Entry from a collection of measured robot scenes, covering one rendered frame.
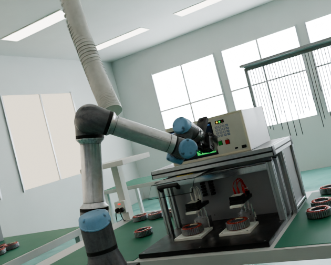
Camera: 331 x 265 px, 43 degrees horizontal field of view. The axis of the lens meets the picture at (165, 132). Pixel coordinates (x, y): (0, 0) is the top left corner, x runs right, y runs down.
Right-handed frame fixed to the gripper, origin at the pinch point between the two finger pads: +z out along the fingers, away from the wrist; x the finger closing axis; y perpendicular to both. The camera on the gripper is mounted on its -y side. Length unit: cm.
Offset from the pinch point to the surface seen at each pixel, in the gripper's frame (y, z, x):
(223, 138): -4.2, 5.9, 1.9
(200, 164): 6.1, 7.5, -12.3
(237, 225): 39.2, 5.9, 5.3
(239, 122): -9.6, 3.4, 12.4
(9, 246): 29, 34, -186
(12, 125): -210, 237, -468
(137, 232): 33, 25, -64
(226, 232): 41.8, 6.3, -0.6
